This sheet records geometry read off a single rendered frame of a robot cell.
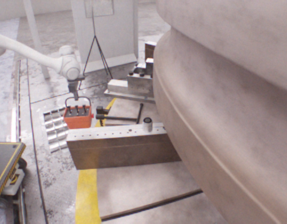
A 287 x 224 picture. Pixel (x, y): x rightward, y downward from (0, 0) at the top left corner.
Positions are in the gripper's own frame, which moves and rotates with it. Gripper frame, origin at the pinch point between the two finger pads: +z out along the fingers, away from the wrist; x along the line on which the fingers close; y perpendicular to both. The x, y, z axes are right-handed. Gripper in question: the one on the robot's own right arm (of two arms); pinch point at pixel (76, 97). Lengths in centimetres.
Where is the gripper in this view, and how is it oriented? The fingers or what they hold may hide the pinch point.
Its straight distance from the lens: 147.5
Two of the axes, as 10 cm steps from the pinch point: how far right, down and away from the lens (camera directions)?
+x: 1.2, 6.0, -7.9
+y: -9.9, 0.7, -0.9
